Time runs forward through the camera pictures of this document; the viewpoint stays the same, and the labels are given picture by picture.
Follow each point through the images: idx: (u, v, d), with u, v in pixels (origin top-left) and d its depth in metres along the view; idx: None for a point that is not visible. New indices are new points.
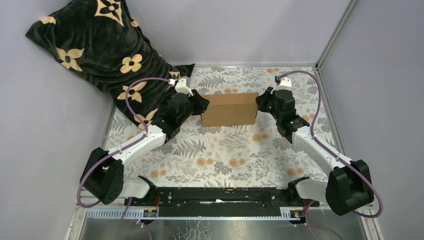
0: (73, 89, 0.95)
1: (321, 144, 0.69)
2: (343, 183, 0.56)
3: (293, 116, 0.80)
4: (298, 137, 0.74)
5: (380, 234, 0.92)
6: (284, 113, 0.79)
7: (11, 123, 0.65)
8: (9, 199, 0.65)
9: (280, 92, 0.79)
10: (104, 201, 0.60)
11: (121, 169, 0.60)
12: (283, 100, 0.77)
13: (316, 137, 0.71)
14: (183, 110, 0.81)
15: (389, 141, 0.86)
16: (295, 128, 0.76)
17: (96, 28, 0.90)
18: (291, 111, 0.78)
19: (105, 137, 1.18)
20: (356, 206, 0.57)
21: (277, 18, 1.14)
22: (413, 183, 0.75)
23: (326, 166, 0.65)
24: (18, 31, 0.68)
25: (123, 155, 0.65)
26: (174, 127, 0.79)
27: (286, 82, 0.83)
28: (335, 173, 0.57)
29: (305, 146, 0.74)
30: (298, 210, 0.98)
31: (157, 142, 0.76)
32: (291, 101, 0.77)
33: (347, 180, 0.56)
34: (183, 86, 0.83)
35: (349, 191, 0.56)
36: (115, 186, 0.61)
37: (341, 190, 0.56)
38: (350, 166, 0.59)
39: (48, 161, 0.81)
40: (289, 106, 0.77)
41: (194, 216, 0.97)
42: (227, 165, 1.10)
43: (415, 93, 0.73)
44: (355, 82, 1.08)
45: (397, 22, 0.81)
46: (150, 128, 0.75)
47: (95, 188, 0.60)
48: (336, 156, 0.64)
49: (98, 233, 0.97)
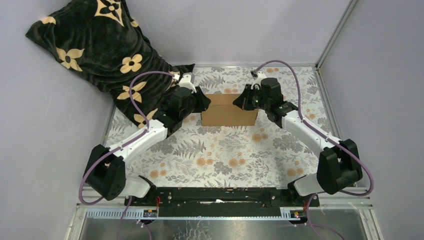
0: (73, 89, 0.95)
1: (309, 126, 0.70)
2: (333, 162, 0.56)
3: (280, 100, 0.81)
4: (287, 122, 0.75)
5: (380, 234, 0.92)
6: (273, 100, 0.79)
7: (11, 124, 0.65)
8: (9, 200, 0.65)
9: (265, 80, 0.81)
10: (107, 197, 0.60)
11: (122, 166, 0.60)
12: (268, 86, 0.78)
13: (305, 120, 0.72)
14: (185, 105, 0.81)
15: (389, 141, 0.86)
16: (284, 113, 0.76)
17: (96, 28, 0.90)
18: (279, 96, 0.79)
19: (105, 137, 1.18)
20: (346, 184, 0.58)
21: (277, 18, 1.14)
22: (413, 184, 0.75)
23: (316, 147, 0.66)
24: (18, 31, 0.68)
25: (123, 152, 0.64)
26: (176, 120, 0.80)
27: (261, 73, 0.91)
28: (323, 153, 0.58)
29: (295, 130, 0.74)
30: (298, 210, 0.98)
31: (160, 136, 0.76)
32: (277, 86, 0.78)
33: (336, 158, 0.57)
34: (186, 80, 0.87)
35: (338, 169, 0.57)
36: (118, 182, 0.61)
37: (330, 169, 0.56)
38: (339, 145, 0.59)
39: (48, 161, 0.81)
40: (276, 92, 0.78)
41: (194, 216, 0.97)
42: (227, 165, 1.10)
43: (415, 93, 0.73)
44: (354, 82, 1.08)
45: (397, 22, 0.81)
46: (152, 123, 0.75)
47: (98, 185, 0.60)
48: (326, 137, 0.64)
49: (98, 233, 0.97)
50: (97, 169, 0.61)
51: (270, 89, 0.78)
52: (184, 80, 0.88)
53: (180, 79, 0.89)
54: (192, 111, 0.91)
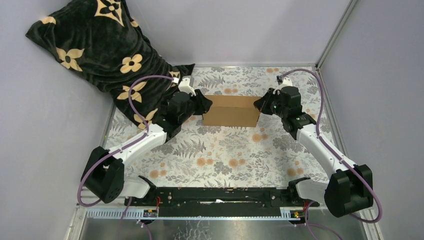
0: (73, 88, 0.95)
1: (324, 143, 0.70)
2: (345, 186, 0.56)
3: (298, 111, 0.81)
4: (303, 134, 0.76)
5: (380, 234, 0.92)
6: (290, 110, 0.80)
7: (11, 123, 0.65)
8: (9, 200, 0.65)
9: (285, 88, 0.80)
10: (105, 200, 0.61)
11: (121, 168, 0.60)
12: (288, 95, 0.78)
13: (321, 137, 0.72)
14: (184, 109, 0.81)
15: (389, 142, 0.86)
16: (300, 125, 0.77)
17: (96, 28, 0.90)
18: (297, 107, 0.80)
19: (105, 137, 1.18)
20: (354, 209, 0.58)
21: (277, 17, 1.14)
22: (413, 183, 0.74)
23: (329, 167, 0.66)
24: (18, 31, 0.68)
25: (123, 154, 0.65)
26: (175, 125, 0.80)
27: (287, 80, 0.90)
28: (336, 175, 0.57)
29: (309, 145, 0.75)
30: (298, 210, 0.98)
31: (158, 141, 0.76)
32: (297, 96, 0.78)
33: (348, 183, 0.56)
34: (186, 84, 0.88)
35: (348, 195, 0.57)
36: (116, 185, 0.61)
37: (340, 193, 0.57)
38: (352, 170, 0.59)
39: (48, 160, 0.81)
40: (295, 101, 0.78)
41: (194, 216, 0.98)
42: (227, 165, 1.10)
43: (415, 93, 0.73)
44: (355, 82, 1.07)
45: (397, 21, 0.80)
46: (151, 127, 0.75)
47: (96, 187, 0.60)
48: (340, 158, 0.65)
49: (98, 233, 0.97)
50: (96, 171, 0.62)
51: (289, 98, 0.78)
52: (183, 84, 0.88)
53: (180, 83, 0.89)
54: (192, 114, 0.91)
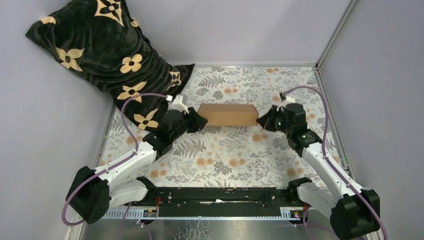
0: (73, 89, 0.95)
1: (331, 164, 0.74)
2: (352, 211, 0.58)
3: (303, 128, 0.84)
4: (309, 153, 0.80)
5: (380, 234, 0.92)
6: (296, 127, 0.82)
7: (11, 123, 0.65)
8: (10, 200, 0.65)
9: (289, 105, 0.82)
10: (88, 221, 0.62)
11: (106, 190, 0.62)
12: (293, 112, 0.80)
13: (328, 157, 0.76)
14: (176, 127, 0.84)
15: (388, 142, 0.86)
16: (306, 143, 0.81)
17: (96, 28, 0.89)
18: (302, 124, 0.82)
19: (105, 137, 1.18)
20: (362, 233, 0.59)
21: (276, 17, 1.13)
22: (413, 183, 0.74)
23: (336, 190, 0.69)
24: (18, 31, 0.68)
25: (109, 175, 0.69)
26: (166, 142, 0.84)
27: (290, 97, 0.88)
28: (343, 200, 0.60)
29: (316, 164, 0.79)
30: (298, 210, 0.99)
31: (148, 159, 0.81)
32: (302, 113, 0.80)
33: (355, 208, 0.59)
34: (179, 102, 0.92)
35: (355, 219, 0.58)
36: (100, 206, 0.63)
37: (347, 217, 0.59)
38: (359, 195, 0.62)
39: (48, 160, 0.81)
40: (299, 119, 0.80)
41: (194, 216, 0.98)
42: (227, 165, 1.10)
43: (415, 93, 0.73)
44: (355, 82, 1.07)
45: (397, 22, 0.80)
46: (141, 146, 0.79)
47: (81, 207, 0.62)
48: (347, 182, 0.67)
49: (98, 233, 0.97)
50: (81, 191, 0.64)
51: (294, 115, 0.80)
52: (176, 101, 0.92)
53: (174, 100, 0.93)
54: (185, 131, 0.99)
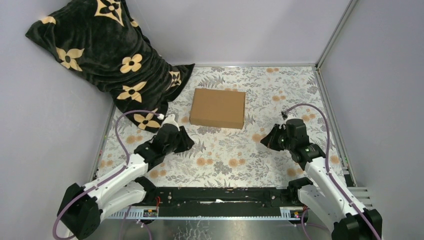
0: (73, 89, 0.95)
1: (333, 181, 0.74)
2: (354, 231, 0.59)
3: (305, 141, 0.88)
4: (312, 168, 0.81)
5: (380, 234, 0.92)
6: (297, 140, 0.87)
7: (11, 122, 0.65)
8: (10, 199, 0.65)
9: (291, 119, 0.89)
10: (78, 237, 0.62)
11: (95, 206, 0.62)
12: (293, 125, 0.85)
13: (331, 174, 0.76)
14: (170, 141, 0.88)
15: (388, 141, 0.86)
16: (310, 158, 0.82)
17: (96, 28, 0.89)
18: (303, 137, 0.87)
19: (105, 137, 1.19)
20: None
21: (276, 17, 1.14)
22: (413, 183, 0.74)
23: (338, 208, 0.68)
24: (18, 31, 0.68)
25: (98, 192, 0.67)
26: (159, 153, 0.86)
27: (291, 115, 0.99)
28: (345, 219, 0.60)
29: (319, 180, 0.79)
30: (298, 210, 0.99)
31: (139, 171, 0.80)
32: (302, 127, 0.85)
33: (357, 228, 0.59)
34: (172, 120, 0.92)
35: (356, 239, 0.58)
36: (90, 223, 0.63)
37: (349, 236, 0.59)
38: (362, 214, 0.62)
39: (48, 160, 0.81)
40: (300, 132, 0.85)
41: (194, 216, 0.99)
42: (227, 165, 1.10)
43: (415, 93, 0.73)
44: (355, 82, 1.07)
45: (397, 22, 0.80)
46: (132, 159, 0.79)
47: (72, 224, 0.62)
48: (350, 201, 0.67)
49: (98, 233, 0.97)
50: (72, 207, 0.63)
51: (294, 128, 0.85)
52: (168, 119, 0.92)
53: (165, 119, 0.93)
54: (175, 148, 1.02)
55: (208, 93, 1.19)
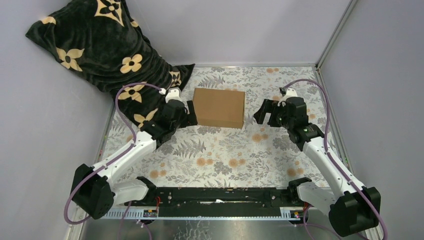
0: (73, 89, 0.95)
1: (332, 160, 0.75)
2: (352, 209, 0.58)
3: (303, 122, 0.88)
4: (310, 148, 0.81)
5: (380, 234, 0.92)
6: (297, 120, 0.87)
7: (11, 123, 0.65)
8: (10, 199, 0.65)
9: (291, 99, 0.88)
10: (95, 216, 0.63)
11: (107, 185, 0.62)
12: (294, 105, 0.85)
13: (329, 152, 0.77)
14: (177, 117, 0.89)
15: (388, 142, 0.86)
16: (308, 138, 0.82)
17: (96, 28, 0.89)
18: (302, 117, 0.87)
19: (105, 137, 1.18)
20: (360, 229, 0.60)
21: (276, 18, 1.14)
22: (412, 183, 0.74)
23: (337, 187, 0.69)
24: (18, 31, 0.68)
25: (108, 171, 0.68)
26: (166, 129, 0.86)
27: (290, 91, 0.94)
28: (344, 198, 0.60)
29: (317, 159, 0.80)
30: (298, 210, 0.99)
31: (147, 149, 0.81)
32: (302, 107, 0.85)
33: (356, 206, 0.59)
34: (176, 95, 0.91)
35: (355, 217, 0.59)
36: (105, 202, 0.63)
37: (348, 215, 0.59)
38: (361, 192, 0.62)
39: (48, 160, 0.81)
40: (299, 112, 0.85)
41: (194, 216, 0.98)
42: (227, 165, 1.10)
43: (414, 93, 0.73)
44: (355, 82, 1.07)
45: (397, 23, 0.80)
46: (139, 136, 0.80)
47: (85, 204, 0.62)
48: (349, 180, 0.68)
49: (98, 233, 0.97)
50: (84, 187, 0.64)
51: (295, 108, 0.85)
52: (171, 95, 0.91)
53: (167, 94, 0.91)
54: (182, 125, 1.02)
55: (208, 92, 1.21)
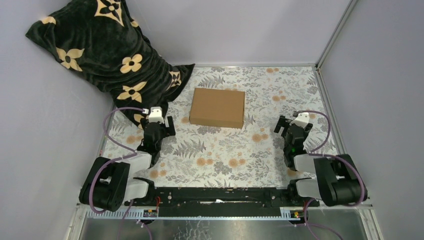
0: (73, 89, 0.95)
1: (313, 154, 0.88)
2: (327, 168, 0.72)
3: (300, 150, 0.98)
4: (298, 158, 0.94)
5: (380, 234, 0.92)
6: (292, 148, 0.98)
7: (10, 123, 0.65)
8: (9, 199, 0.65)
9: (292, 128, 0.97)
10: (111, 209, 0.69)
11: (127, 171, 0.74)
12: (292, 136, 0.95)
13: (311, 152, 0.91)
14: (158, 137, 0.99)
15: (388, 142, 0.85)
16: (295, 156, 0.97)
17: (96, 28, 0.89)
18: (299, 146, 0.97)
19: (105, 137, 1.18)
20: (345, 191, 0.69)
21: (276, 17, 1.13)
22: (413, 183, 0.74)
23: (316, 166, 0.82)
24: (18, 31, 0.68)
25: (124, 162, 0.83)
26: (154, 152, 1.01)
27: (300, 117, 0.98)
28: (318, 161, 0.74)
29: (302, 163, 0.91)
30: (298, 210, 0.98)
31: (146, 161, 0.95)
32: (299, 138, 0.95)
33: (328, 165, 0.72)
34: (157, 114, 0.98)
35: (333, 175, 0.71)
36: (119, 192, 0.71)
37: (325, 174, 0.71)
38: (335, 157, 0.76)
39: (48, 160, 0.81)
40: (297, 142, 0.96)
41: (194, 216, 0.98)
42: (227, 165, 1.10)
43: (415, 93, 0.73)
44: (355, 82, 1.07)
45: (397, 22, 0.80)
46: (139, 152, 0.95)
47: (101, 197, 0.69)
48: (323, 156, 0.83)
49: (98, 233, 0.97)
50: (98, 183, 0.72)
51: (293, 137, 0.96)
52: (153, 114, 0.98)
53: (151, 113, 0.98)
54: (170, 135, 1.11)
55: (208, 92, 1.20)
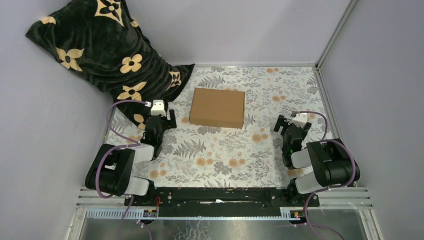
0: (73, 88, 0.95)
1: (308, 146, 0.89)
2: (318, 149, 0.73)
3: (298, 150, 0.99)
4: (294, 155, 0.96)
5: (380, 234, 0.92)
6: (291, 147, 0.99)
7: (10, 123, 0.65)
8: (9, 200, 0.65)
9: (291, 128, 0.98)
10: (117, 193, 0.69)
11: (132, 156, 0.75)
12: (291, 136, 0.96)
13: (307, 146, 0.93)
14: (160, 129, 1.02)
15: (388, 142, 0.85)
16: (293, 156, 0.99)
17: (96, 28, 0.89)
18: (297, 146, 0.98)
19: (105, 137, 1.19)
20: (338, 169, 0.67)
21: (276, 17, 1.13)
22: (413, 183, 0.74)
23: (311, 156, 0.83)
24: (18, 31, 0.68)
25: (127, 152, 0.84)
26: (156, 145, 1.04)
27: (299, 117, 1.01)
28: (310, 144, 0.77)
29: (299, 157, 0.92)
30: (298, 210, 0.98)
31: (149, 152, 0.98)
32: (298, 138, 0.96)
33: (319, 146, 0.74)
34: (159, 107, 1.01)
35: (324, 155, 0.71)
36: (125, 177, 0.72)
37: (316, 154, 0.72)
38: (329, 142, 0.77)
39: (48, 160, 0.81)
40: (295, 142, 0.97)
41: (194, 216, 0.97)
42: (227, 165, 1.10)
43: (415, 93, 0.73)
44: (355, 82, 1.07)
45: (397, 23, 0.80)
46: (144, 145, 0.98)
47: (107, 180, 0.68)
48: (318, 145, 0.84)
49: (98, 233, 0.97)
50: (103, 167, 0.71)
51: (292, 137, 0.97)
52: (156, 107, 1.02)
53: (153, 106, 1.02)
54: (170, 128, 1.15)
55: (207, 92, 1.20)
